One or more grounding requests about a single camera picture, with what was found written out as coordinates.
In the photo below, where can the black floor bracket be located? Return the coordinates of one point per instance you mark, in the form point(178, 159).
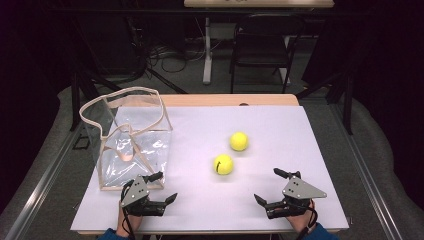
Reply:
point(76, 146)

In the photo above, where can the person's left hand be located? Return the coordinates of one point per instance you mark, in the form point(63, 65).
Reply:
point(130, 225)

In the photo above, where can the yellow tennis ball black mark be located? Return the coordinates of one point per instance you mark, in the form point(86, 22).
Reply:
point(224, 164)

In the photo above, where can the black metal stand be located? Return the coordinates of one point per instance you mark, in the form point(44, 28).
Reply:
point(76, 100)
point(348, 106)

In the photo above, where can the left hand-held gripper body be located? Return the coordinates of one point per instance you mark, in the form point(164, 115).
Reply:
point(138, 193)

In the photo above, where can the metal floor rail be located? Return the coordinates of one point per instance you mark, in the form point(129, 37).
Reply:
point(36, 193)
point(370, 180)

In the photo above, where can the transparent bag with beige trim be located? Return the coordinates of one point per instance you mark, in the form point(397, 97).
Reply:
point(146, 150)

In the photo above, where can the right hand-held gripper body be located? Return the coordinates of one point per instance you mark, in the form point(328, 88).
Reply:
point(300, 190)

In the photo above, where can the plain yellow tennis ball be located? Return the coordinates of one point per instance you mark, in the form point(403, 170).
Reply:
point(239, 141)

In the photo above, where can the white desk leg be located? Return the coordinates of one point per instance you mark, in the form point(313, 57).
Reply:
point(207, 60)

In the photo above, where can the wooden table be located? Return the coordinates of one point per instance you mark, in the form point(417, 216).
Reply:
point(216, 99)

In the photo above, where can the white table sheet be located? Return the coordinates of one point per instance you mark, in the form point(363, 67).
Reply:
point(206, 206)

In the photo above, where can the white desk top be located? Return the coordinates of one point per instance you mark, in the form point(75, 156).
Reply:
point(260, 3)

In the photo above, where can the black chair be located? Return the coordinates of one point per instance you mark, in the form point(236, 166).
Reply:
point(263, 50)

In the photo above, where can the person's right hand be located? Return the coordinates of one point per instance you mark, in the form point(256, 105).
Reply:
point(303, 221)

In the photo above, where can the dark curtain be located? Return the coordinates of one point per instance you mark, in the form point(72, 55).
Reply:
point(393, 83)
point(26, 83)

